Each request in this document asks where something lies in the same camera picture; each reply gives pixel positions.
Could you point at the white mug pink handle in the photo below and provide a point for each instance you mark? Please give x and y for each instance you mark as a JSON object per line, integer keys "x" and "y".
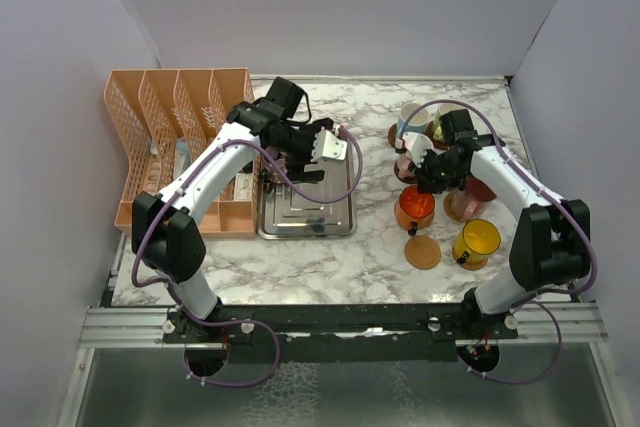
{"x": 405, "y": 165}

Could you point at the white stationery package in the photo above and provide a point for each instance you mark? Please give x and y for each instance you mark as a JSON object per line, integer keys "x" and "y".
{"x": 243, "y": 187}

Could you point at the stainless steel tray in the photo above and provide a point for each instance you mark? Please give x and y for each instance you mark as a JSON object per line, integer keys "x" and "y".
{"x": 285, "y": 215}

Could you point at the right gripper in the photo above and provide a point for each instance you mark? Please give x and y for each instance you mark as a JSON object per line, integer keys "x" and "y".
{"x": 425, "y": 182}

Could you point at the brown ringed wooden coaster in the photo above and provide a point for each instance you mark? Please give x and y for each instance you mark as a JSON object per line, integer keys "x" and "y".
{"x": 394, "y": 139}

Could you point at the light wood grooved coaster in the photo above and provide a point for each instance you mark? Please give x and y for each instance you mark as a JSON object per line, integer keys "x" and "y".
{"x": 469, "y": 259}

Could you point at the lilac mug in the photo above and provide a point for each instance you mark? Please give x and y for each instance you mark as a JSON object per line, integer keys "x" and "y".
{"x": 275, "y": 162}

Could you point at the blue white package in organizer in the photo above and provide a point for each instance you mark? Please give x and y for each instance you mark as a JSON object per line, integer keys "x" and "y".
{"x": 182, "y": 158}

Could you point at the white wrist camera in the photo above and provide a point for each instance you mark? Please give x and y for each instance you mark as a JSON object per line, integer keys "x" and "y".
{"x": 415, "y": 146}
{"x": 327, "y": 146}

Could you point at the dark walnut coaster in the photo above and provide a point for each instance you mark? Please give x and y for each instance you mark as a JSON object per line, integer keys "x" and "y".
{"x": 411, "y": 180}

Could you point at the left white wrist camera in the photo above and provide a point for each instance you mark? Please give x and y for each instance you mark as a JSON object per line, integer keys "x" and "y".
{"x": 327, "y": 146}

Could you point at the orange mug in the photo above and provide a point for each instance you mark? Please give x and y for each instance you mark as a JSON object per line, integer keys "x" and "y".
{"x": 413, "y": 210}

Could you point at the light blue mug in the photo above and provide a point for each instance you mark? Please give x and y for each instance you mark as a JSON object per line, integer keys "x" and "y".
{"x": 412, "y": 118}

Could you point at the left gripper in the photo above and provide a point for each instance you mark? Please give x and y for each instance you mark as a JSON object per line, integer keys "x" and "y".
{"x": 296, "y": 168}

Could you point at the pale yellow mug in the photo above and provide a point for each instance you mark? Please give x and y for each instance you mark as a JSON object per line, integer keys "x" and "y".
{"x": 443, "y": 109}

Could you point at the black front mounting rail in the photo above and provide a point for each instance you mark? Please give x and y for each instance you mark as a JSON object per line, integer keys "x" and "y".
{"x": 258, "y": 334}

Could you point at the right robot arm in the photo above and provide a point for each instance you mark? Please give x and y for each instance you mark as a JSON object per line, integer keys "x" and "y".
{"x": 551, "y": 245}

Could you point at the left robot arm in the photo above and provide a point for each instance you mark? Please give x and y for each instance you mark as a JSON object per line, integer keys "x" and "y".
{"x": 166, "y": 234}

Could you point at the light wood round coaster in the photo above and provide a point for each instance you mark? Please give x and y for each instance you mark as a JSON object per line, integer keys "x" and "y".
{"x": 422, "y": 252}

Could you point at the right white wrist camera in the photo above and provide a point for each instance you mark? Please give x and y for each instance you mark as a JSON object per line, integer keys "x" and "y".
{"x": 415, "y": 146}

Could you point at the dusty pink mug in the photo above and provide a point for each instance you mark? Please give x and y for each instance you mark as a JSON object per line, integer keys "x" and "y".
{"x": 479, "y": 194}

